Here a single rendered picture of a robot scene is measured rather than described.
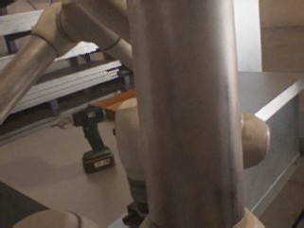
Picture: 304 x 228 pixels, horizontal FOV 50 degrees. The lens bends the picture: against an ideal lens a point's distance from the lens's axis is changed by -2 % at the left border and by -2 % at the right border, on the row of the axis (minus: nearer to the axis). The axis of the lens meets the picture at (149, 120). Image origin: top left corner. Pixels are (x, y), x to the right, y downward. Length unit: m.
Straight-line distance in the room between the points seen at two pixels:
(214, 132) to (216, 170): 0.03
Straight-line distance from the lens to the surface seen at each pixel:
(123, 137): 0.62
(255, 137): 0.58
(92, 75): 5.30
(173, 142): 0.29
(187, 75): 0.28
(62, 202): 1.10
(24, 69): 1.05
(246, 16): 3.07
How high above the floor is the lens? 1.19
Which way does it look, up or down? 19 degrees down
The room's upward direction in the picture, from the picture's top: 9 degrees counter-clockwise
